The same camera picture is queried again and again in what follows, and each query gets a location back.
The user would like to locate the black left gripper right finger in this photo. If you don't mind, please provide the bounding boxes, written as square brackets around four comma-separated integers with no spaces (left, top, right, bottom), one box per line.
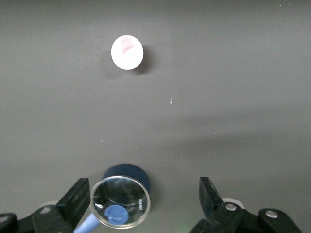
[188,176,303,233]

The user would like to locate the dark blue saucepan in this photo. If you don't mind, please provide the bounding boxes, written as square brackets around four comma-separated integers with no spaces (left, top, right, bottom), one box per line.
[72,163,151,233]

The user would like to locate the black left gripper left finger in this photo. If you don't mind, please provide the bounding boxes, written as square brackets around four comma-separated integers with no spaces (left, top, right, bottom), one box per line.
[0,178,91,233]

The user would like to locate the dark grey table cloth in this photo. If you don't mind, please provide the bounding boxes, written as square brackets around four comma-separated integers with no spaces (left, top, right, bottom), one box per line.
[0,0,311,233]

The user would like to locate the glass lid with blue knob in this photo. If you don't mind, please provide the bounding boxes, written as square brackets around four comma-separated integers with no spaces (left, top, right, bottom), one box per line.
[89,175,152,230]

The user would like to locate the pink plastic cup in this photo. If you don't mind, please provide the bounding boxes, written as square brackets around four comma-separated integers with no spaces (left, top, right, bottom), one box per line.
[111,35,144,71]

